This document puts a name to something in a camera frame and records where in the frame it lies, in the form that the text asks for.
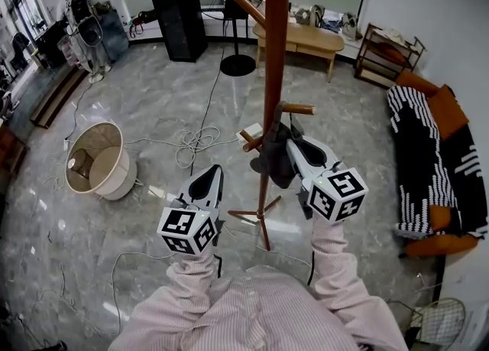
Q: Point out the black white patterned blanket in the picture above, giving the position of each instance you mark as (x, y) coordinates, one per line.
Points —
(416, 150)

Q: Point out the black standing fan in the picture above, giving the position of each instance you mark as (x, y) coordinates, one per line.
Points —
(237, 65)

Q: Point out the wooden open shelf rack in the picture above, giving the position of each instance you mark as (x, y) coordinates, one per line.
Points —
(376, 74)

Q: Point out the light wooden low table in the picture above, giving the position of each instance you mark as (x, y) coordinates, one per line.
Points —
(317, 41)

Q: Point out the person's left forearm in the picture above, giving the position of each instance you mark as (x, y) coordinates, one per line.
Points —
(193, 273)

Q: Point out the dark grey cap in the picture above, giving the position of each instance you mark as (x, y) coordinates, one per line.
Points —
(279, 158)

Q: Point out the black desk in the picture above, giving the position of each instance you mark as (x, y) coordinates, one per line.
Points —
(51, 45)

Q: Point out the beige bag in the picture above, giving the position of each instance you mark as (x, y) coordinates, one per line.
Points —
(350, 25)

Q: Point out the orange sofa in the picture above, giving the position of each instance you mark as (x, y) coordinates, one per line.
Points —
(439, 244)

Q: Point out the black backpack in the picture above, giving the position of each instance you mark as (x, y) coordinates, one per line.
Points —
(79, 6)

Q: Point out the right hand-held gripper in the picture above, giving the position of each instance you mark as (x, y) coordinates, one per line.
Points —
(338, 196)

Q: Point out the brown wooden coat rack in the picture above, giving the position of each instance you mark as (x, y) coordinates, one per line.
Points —
(275, 55)

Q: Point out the brown wooden cabinet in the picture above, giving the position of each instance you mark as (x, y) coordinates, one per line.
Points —
(11, 150)

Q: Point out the dark wooden planks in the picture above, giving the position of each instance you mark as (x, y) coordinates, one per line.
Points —
(57, 97)

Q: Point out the beige lampshade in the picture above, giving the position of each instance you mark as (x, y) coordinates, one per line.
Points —
(111, 173)

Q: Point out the black tall cabinet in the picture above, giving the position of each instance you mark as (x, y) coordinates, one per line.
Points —
(179, 20)

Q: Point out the orange cushion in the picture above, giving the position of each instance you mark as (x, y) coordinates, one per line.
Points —
(447, 112)

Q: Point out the white bag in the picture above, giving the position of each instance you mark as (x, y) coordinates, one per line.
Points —
(317, 16)

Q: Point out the pink striped shirt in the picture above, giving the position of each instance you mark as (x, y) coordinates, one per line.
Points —
(260, 315)

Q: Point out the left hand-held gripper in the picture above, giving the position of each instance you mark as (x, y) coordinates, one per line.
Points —
(183, 227)

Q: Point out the white power strip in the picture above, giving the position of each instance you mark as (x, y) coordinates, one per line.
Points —
(250, 130)

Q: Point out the dark grey cabinet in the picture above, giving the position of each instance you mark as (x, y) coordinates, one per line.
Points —
(112, 36)

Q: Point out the grey bag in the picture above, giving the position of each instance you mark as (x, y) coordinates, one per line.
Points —
(303, 17)

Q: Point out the person's right forearm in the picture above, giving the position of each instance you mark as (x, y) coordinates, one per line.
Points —
(332, 257)

